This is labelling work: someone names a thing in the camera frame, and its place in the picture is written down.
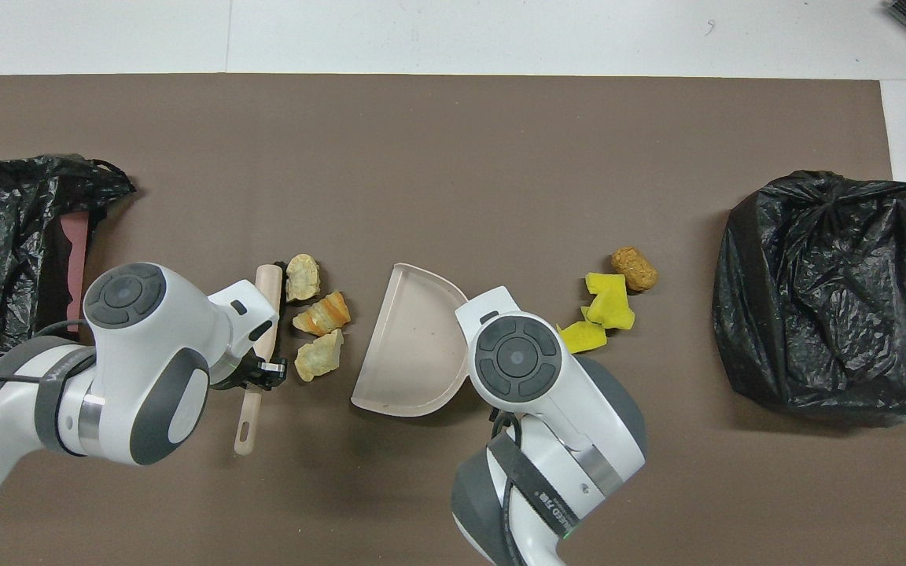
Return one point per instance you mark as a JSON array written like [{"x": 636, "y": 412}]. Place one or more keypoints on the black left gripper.
[{"x": 241, "y": 376}]

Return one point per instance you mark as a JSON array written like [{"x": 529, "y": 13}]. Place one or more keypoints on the pale bread chunk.
[
  {"x": 303, "y": 277},
  {"x": 318, "y": 355}
]

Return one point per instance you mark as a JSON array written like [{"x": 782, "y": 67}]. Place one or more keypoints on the beige hand brush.
[{"x": 248, "y": 424}]

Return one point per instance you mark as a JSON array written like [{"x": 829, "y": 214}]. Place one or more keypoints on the striped orange bread piece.
[{"x": 323, "y": 314}]

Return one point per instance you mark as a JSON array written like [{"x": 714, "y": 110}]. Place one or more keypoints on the beige plastic dustpan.
[{"x": 414, "y": 346}]

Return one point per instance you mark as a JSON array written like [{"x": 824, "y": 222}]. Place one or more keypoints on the yellow sponge piece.
[
  {"x": 602, "y": 281},
  {"x": 585, "y": 338}
]

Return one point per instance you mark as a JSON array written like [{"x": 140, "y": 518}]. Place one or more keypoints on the yellow food pieces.
[{"x": 612, "y": 310}]

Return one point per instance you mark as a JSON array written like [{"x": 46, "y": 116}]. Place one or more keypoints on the brown crumbly nugget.
[{"x": 634, "y": 269}]

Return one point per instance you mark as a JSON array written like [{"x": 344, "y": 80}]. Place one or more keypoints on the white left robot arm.
[{"x": 130, "y": 354}]

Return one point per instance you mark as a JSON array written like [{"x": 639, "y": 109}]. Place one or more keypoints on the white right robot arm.
[{"x": 516, "y": 358}]

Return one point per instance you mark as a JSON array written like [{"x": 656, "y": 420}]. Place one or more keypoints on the pink bin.
[{"x": 75, "y": 251}]

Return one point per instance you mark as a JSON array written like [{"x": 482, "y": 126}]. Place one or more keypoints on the black bag lined bin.
[{"x": 815, "y": 299}]

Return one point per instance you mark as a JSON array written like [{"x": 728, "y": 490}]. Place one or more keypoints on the brown paper table mat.
[{"x": 343, "y": 126}]

